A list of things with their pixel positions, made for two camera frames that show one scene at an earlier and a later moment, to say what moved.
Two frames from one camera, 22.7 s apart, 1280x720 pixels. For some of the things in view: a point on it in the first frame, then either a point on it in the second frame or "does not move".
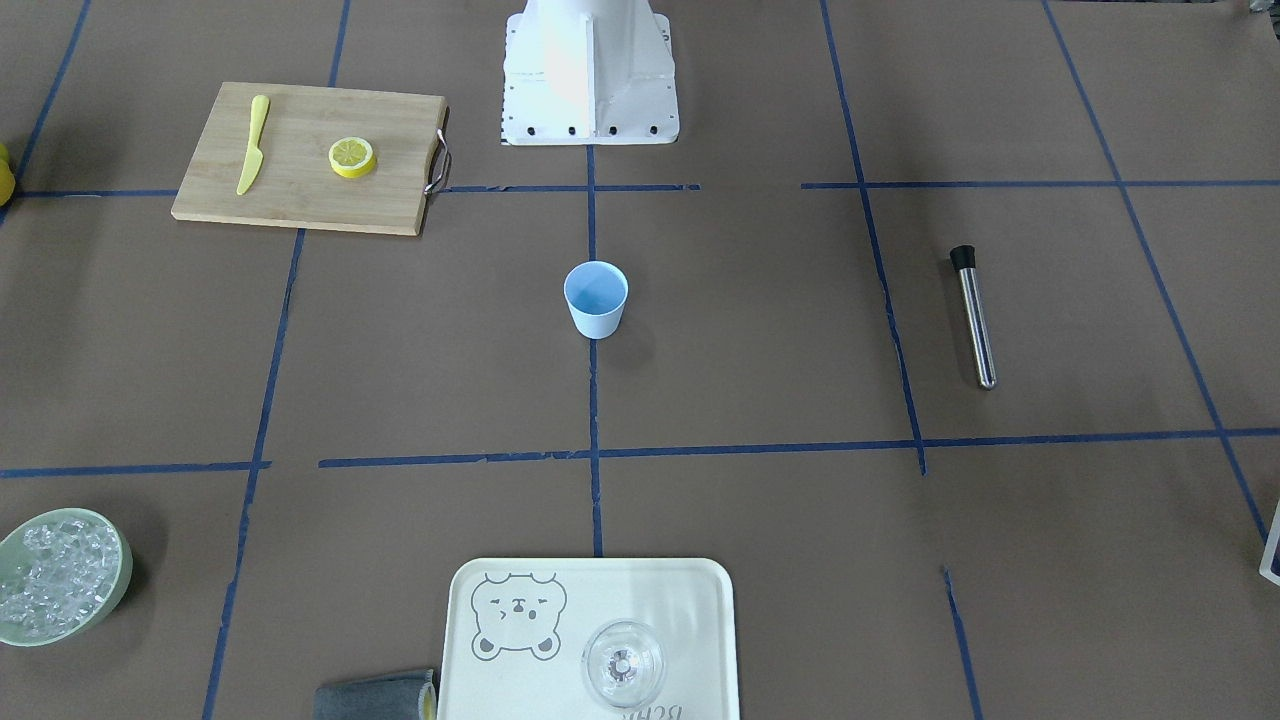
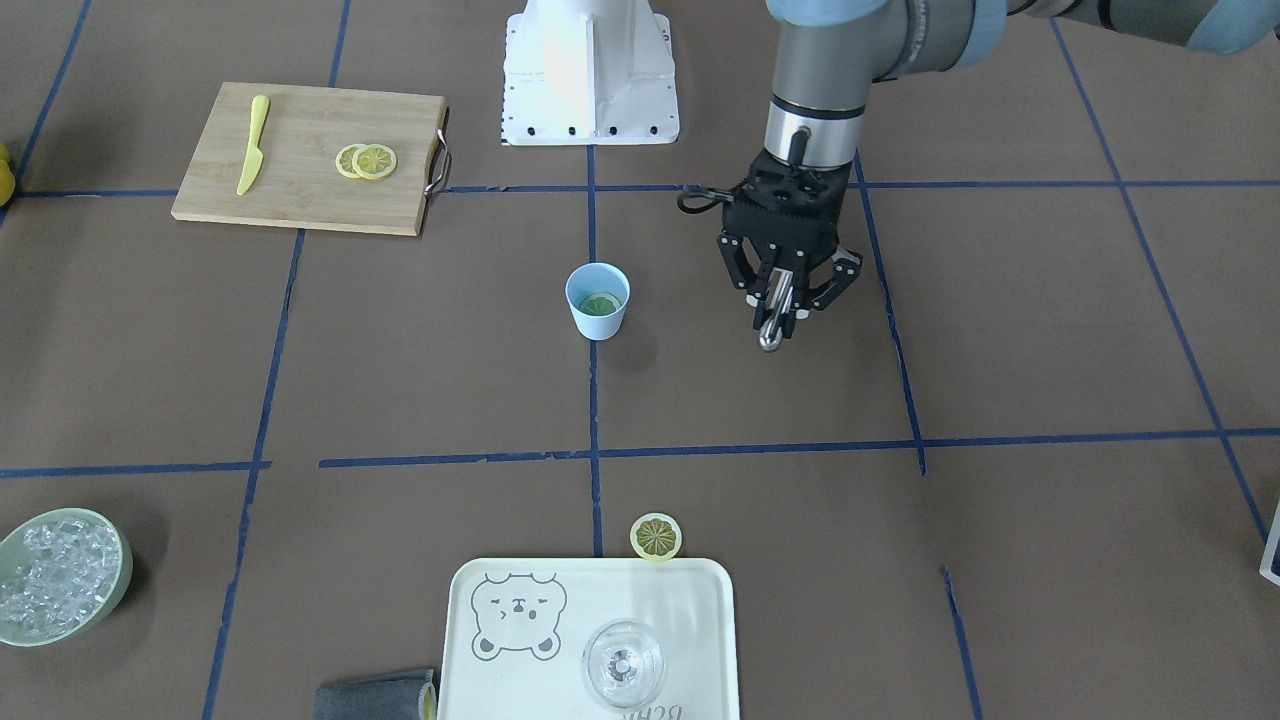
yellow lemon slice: [351, 157] to [600, 305]
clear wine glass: [623, 664] does not move
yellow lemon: [7, 179] does not move
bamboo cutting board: [296, 186] does not move
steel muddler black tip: [963, 259] to [779, 292]
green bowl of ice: [61, 573] does not move
